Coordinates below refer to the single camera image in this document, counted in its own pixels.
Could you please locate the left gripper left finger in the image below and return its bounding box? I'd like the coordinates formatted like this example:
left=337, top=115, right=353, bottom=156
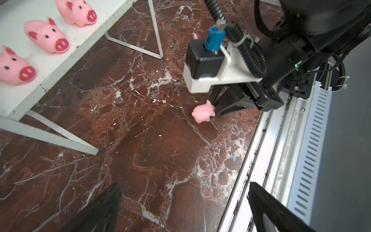
left=58, top=182, right=122, bottom=232

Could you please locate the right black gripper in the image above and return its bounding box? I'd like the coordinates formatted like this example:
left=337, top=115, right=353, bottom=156
left=209, top=82, right=284, bottom=118

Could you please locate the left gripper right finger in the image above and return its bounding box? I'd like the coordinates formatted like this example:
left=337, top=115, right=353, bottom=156
left=247, top=182, right=313, bottom=232

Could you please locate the pink pig toy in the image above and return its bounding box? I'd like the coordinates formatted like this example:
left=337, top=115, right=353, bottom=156
left=24, top=17, right=70, bottom=54
left=55, top=0, right=97, bottom=27
left=192, top=100, right=215, bottom=124
left=0, top=45, right=37, bottom=86

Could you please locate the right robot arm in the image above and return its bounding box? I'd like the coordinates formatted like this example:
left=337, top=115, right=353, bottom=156
left=206, top=1, right=371, bottom=117

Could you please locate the white two-tier metal shelf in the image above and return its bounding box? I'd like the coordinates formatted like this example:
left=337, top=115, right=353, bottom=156
left=0, top=0, right=164, bottom=156

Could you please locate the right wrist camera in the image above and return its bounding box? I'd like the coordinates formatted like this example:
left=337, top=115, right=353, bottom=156
left=183, top=19, right=267, bottom=94

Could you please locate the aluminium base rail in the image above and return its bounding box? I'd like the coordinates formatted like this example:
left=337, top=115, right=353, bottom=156
left=218, top=70, right=339, bottom=232

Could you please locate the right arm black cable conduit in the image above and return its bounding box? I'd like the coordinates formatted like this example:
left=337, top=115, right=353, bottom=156
left=204, top=0, right=268, bottom=79

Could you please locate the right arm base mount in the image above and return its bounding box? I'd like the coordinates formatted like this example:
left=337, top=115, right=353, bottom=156
left=278, top=71, right=316, bottom=100

